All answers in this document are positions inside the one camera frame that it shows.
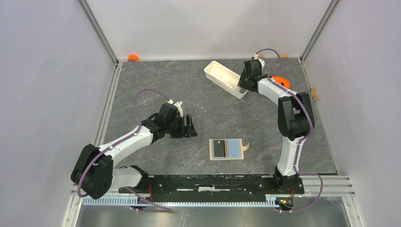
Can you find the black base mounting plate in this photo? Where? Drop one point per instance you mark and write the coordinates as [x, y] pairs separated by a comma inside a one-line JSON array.
[[214, 188]]

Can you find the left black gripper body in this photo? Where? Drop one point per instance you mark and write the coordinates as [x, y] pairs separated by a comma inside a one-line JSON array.
[[175, 127]]

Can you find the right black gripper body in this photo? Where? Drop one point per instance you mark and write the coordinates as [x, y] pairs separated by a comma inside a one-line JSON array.
[[248, 77]]

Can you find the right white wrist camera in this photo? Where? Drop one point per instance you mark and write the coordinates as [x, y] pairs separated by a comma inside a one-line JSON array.
[[261, 61]]

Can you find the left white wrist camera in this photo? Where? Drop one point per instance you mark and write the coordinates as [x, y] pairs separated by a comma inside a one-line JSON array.
[[178, 105]]

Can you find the wooden block right wall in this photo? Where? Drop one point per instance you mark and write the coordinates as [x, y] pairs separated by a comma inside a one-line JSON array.
[[314, 94]]

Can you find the black credit card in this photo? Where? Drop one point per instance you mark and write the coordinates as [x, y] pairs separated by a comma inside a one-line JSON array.
[[219, 148]]

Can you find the beige card holder wallet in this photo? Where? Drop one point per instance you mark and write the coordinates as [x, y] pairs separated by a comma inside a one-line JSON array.
[[234, 150]]

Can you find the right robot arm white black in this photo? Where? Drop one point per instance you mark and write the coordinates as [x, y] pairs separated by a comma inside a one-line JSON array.
[[295, 117]]

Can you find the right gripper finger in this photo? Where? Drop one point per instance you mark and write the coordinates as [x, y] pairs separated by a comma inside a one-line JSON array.
[[245, 86], [241, 81]]

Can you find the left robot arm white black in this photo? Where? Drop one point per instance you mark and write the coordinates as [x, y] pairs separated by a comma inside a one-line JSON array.
[[95, 171]]

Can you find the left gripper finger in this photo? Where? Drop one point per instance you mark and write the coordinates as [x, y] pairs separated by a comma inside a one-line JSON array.
[[189, 131], [188, 120]]

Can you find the white plastic bin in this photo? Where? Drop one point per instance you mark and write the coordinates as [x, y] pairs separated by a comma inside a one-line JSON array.
[[225, 79]]

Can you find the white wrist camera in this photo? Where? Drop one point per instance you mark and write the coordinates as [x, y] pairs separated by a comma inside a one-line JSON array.
[[261, 61], [178, 105]]

